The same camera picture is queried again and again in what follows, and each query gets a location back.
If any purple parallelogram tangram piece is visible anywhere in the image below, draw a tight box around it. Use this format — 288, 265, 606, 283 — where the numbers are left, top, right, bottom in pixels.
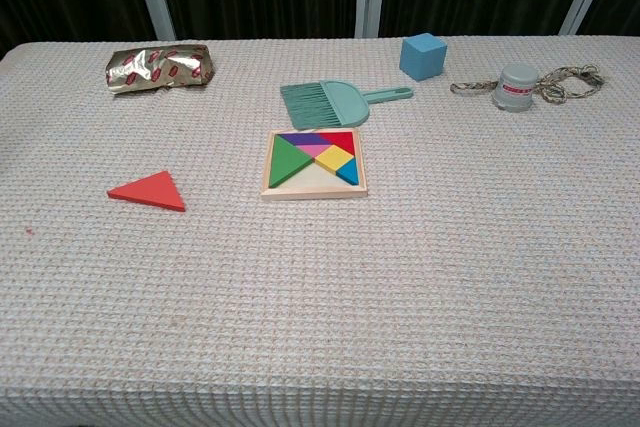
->
280, 132, 329, 149

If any teal hand brush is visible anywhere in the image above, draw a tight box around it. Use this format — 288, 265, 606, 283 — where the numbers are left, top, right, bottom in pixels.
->
279, 81, 346, 131

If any red wooden tangram triangle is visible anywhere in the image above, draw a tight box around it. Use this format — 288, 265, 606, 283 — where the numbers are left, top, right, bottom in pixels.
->
315, 131, 355, 155

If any braided beige rope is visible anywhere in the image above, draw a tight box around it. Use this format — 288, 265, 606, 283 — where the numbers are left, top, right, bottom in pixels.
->
449, 63, 606, 105

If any blue triangular tangram piece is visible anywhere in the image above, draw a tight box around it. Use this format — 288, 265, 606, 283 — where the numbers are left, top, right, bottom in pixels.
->
335, 157, 360, 186

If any yellow square tangram piece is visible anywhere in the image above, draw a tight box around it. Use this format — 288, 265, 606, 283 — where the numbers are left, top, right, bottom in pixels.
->
314, 144, 355, 173

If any grey plastic cup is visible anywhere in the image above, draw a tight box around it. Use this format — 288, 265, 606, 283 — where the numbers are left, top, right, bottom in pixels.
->
492, 64, 541, 113

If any gold foil snack bag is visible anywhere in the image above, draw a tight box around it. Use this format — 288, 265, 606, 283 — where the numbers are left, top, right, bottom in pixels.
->
104, 43, 216, 97

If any teal plastic dustpan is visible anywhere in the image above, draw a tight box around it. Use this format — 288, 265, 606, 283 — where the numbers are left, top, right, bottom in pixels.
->
319, 79, 415, 127

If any red triangle tangram piece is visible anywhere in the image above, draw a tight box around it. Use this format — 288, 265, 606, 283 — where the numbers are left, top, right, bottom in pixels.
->
107, 170, 187, 214

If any blue foam cube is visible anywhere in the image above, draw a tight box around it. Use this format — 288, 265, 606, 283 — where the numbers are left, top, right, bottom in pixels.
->
398, 32, 448, 82

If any wooden tangram puzzle tray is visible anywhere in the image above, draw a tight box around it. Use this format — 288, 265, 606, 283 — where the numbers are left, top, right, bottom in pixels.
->
260, 127, 371, 201

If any green wooden tangram triangle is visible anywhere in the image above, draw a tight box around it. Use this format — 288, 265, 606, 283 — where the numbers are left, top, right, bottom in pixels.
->
268, 135, 315, 189

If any beige waffle tablecloth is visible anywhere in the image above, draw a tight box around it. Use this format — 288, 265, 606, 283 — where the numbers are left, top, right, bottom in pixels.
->
0, 35, 640, 427

